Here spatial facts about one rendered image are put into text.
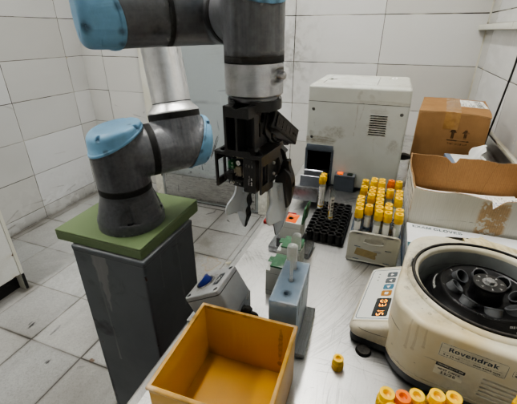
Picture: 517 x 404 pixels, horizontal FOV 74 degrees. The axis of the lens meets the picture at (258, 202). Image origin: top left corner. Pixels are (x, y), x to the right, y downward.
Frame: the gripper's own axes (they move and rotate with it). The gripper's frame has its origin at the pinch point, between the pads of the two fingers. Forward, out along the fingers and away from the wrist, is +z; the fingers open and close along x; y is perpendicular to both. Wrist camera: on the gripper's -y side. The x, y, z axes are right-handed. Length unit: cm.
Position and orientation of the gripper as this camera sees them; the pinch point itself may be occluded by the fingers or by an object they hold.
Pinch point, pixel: (262, 220)
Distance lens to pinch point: 55.9
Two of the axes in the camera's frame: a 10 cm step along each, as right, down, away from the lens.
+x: 8.9, 2.1, -4.2
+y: -4.6, 4.1, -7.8
